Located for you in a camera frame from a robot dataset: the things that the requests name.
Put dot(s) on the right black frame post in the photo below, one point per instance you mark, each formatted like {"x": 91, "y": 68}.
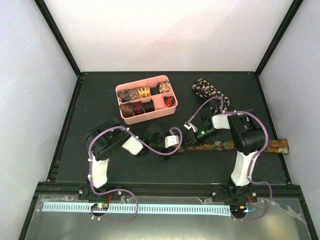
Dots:
{"x": 285, "y": 23}

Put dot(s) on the red striped rolled tie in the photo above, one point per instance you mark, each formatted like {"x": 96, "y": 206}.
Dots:
{"x": 169, "y": 101}

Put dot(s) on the brown paisley rolled tie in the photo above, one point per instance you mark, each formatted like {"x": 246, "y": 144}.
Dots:
{"x": 134, "y": 94}

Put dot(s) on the yellow black rolled tie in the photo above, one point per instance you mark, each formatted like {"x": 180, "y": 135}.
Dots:
{"x": 144, "y": 92}

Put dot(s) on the black frame post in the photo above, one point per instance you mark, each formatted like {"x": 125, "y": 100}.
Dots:
{"x": 285, "y": 23}
{"x": 49, "y": 19}

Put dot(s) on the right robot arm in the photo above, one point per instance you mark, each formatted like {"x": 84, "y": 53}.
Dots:
{"x": 249, "y": 137}

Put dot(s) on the light blue slotted strip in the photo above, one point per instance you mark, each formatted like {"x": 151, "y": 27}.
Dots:
{"x": 131, "y": 208}

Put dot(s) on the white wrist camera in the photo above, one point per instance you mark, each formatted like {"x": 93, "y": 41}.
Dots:
{"x": 171, "y": 141}
{"x": 190, "y": 126}

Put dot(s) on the brown green patterned tie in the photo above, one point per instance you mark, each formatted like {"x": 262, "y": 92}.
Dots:
{"x": 280, "y": 146}

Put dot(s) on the red navy rolled tie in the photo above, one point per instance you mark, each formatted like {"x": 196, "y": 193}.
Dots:
{"x": 138, "y": 108}

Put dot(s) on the black floral tie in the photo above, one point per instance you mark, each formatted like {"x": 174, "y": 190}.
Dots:
{"x": 206, "y": 91}

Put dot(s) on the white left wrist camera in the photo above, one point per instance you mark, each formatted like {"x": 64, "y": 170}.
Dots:
{"x": 171, "y": 141}

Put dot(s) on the black aluminium mounting rail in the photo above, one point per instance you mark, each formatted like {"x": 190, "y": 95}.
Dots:
{"x": 218, "y": 192}

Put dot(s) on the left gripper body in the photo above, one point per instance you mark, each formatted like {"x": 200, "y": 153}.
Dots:
{"x": 153, "y": 145}

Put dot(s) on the clear acrylic sheet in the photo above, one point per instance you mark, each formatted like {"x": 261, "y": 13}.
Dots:
{"x": 280, "y": 219}

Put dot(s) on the white red floral rolled tie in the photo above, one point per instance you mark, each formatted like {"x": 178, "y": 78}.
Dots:
{"x": 164, "y": 87}

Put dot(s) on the left black frame post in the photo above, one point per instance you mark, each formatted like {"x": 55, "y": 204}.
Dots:
{"x": 49, "y": 19}

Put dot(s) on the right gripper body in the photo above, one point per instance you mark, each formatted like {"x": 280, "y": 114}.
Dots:
{"x": 206, "y": 134}

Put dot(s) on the pink divided organizer box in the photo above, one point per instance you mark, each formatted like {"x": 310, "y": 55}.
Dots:
{"x": 158, "y": 98}

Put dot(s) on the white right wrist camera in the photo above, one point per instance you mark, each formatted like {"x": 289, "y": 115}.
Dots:
{"x": 190, "y": 126}

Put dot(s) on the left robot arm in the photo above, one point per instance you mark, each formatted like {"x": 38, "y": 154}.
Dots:
{"x": 110, "y": 138}

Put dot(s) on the blue floral rolled tie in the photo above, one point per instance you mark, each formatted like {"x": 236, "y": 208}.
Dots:
{"x": 123, "y": 96}

